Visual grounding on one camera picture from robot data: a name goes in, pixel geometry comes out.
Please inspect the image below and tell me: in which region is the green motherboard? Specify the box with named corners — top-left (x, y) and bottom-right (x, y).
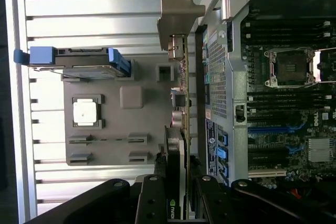
top-left (241, 19), bottom-right (336, 183)

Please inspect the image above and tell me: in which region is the open black PC case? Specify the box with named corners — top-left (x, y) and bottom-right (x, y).
top-left (194, 0), bottom-right (336, 190)

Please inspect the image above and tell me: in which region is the CPU socket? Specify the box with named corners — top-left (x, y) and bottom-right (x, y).
top-left (264, 48), bottom-right (317, 88)

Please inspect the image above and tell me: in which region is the blue expansion slot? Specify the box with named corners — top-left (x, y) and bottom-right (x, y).
top-left (248, 126), bottom-right (296, 134)

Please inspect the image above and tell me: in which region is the metal socket cover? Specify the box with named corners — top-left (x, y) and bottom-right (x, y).
top-left (313, 49), bottom-right (336, 83)

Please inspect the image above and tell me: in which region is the hard disk in blue carrier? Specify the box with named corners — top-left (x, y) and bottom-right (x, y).
top-left (13, 47), bottom-right (132, 80)

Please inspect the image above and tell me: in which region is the grey parts rack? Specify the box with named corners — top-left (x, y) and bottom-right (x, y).
top-left (61, 58), bottom-right (195, 167)

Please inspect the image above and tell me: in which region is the white PCI slot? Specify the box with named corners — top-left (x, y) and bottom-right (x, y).
top-left (248, 168), bottom-right (287, 178)

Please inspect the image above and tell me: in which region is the silver chipset heatsink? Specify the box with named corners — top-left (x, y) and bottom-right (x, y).
top-left (307, 137), bottom-right (334, 162)

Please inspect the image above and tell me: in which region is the CPU chip with metal lid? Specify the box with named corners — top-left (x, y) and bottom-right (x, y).
top-left (72, 99), bottom-right (98, 126)

